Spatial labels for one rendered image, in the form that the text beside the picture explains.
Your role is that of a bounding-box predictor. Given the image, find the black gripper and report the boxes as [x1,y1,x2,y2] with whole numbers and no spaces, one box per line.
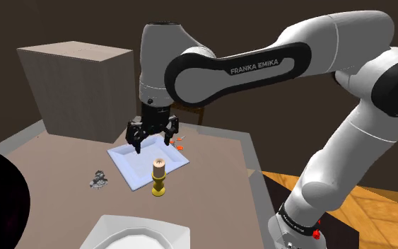
[126,103,180,155]

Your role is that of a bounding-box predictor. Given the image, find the white square tray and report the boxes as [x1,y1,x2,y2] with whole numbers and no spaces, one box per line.
[107,134,191,192]

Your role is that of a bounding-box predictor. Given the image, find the yellow candlestick with beige candle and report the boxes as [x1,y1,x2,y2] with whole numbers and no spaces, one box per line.
[151,158,168,198]

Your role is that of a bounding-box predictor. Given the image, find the small grey figure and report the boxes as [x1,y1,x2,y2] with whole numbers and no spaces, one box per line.
[88,170,110,190]

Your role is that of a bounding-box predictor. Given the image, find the large grey-brown cabinet block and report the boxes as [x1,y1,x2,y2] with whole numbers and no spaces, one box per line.
[16,40,134,144]

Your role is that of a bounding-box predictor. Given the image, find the white square plate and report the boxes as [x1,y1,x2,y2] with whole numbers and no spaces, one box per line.
[78,214,191,249]

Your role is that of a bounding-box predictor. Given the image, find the dark robot stand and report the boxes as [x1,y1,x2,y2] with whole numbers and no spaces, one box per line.
[260,171,360,249]

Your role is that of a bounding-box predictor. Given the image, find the orange-handled scissors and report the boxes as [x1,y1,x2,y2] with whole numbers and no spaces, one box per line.
[168,135,187,152]

